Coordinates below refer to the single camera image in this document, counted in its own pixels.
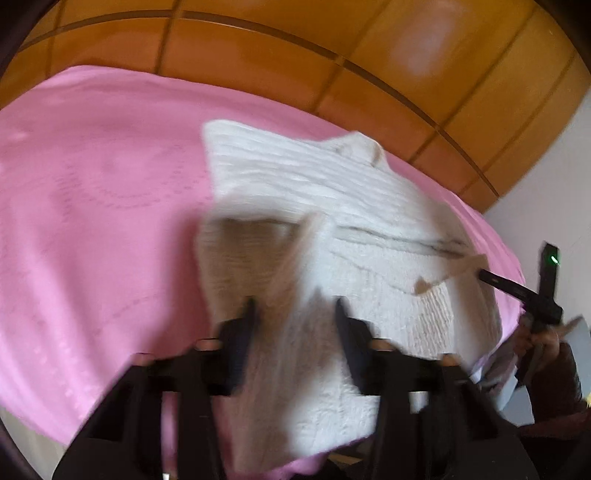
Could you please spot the person's right hand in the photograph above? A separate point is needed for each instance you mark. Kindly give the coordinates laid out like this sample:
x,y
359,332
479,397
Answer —
x,y
531,346

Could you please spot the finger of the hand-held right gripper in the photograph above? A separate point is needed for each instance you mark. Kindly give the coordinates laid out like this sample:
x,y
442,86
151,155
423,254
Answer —
x,y
505,288

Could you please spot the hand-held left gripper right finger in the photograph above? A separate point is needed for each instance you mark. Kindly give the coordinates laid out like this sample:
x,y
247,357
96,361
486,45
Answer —
x,y
355,350

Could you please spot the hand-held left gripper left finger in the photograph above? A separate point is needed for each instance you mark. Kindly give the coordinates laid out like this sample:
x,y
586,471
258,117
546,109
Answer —
x,y
233,355

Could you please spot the white knit sweater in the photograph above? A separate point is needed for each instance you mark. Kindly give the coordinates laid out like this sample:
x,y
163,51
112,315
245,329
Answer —
x,y
332,198

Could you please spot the wooden wardrobe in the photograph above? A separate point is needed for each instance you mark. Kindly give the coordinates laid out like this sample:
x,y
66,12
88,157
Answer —
x,y
277,46

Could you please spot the pink bedspread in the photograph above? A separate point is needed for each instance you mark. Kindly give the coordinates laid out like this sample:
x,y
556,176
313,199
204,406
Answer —
x,y
101,207

